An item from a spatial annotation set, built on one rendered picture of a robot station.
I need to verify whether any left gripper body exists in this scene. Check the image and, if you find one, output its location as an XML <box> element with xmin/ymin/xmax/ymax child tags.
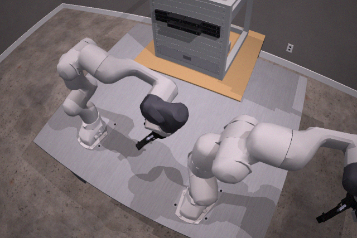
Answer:
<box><xmin>151</xmin><ymin>131</ymin><xmax>166</xmax><ymax>139</ymax></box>

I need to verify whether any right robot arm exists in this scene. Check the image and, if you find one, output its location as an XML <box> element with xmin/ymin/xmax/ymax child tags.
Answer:
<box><xmin>175</xmin><ymin>114</ymin><xmax>357</xmax><ymax>224</ymax></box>

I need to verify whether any grey metal rack frame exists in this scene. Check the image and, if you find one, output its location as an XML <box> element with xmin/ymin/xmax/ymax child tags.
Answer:
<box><xmin>149</xmin><ymin>0</ymin><xmax>253</xmax><ymax>80</ymax></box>

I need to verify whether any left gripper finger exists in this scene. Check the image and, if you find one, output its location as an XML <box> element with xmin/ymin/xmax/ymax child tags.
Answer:
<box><xmin>136</xmin><ymin>131</ymin><xmax>157</xmax><ymax>150</ymax></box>

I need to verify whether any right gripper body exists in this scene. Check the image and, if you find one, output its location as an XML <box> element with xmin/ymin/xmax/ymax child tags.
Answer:
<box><xmin>342</xmin><ymin>193</ymin><xmax>357</xmax><ymax>209</ymax></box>

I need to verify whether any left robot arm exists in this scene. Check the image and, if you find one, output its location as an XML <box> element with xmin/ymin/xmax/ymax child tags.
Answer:
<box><xmin>57</xmin><ymin>38</ymin><xmax>189</xmax><ymax>150</ymax></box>

